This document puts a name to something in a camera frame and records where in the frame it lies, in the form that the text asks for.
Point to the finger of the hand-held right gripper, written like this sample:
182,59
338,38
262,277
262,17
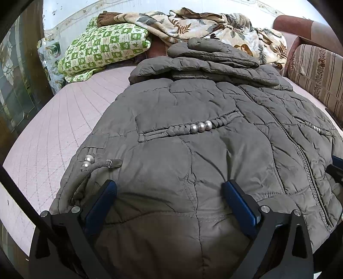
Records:
336,173

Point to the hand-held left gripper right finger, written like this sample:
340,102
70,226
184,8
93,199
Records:
238,206

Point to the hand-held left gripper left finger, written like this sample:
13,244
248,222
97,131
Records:
100,206

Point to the grey quilted hooded jacket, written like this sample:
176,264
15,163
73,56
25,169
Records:
174,166

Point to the pink quilted bed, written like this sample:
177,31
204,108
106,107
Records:
67,107

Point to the striped brown sofa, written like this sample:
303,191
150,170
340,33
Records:
316,67

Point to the wooden door with glass panel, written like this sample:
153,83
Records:
16,80

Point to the green checked pillow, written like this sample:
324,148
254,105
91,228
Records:
107,43

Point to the brown pillow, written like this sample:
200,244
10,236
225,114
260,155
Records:
158,49

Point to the leaf print blanket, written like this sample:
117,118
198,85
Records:
203,26

